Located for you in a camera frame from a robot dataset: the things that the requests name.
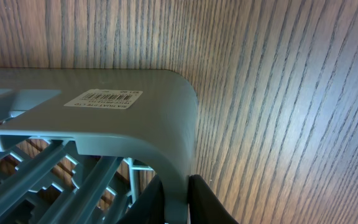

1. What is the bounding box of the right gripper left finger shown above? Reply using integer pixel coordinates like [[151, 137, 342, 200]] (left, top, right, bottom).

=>
[[117, 175, 165, 224]]

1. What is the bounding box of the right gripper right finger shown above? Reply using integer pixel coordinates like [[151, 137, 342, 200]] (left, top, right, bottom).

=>
[[188, 175, 238, 224]]

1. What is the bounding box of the grey dishwasher rack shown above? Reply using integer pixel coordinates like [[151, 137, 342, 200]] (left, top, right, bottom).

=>
[[0, 68, 197, 223]]

